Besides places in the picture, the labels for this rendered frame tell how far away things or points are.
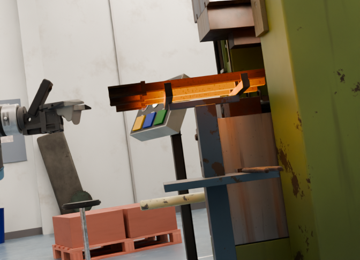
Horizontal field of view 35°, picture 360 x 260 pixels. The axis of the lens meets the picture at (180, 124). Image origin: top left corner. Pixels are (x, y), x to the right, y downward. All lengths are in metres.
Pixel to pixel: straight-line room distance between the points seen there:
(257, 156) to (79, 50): 8.37
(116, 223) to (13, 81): 4.82
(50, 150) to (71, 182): 0.62
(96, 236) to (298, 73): 4.12
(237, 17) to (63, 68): 8.02
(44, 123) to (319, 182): 0.85
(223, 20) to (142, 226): 3.86
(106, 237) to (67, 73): 4.92
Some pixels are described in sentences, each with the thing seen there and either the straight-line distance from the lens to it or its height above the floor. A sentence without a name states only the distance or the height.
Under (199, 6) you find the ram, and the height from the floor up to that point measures 1.40.
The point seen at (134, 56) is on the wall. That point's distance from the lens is 10.42.
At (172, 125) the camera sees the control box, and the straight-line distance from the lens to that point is 2.58.
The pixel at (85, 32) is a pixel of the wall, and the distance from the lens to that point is 10.34.
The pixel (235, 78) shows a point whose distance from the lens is 1.56.
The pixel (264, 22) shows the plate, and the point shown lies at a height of 1.21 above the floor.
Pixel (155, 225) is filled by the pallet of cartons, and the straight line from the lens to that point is 5.90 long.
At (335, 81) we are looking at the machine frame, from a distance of 1.87.
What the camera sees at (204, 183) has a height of 0.71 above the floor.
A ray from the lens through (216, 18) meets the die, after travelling 2.23.
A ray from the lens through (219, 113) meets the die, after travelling 2.19.
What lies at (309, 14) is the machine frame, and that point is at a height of 1.19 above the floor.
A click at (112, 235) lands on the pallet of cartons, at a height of 0.21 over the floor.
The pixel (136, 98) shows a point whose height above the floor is 0.98.
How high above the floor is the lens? 0.75
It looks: 5 degrees up
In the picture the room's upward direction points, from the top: 8 degrees counter-clockwise
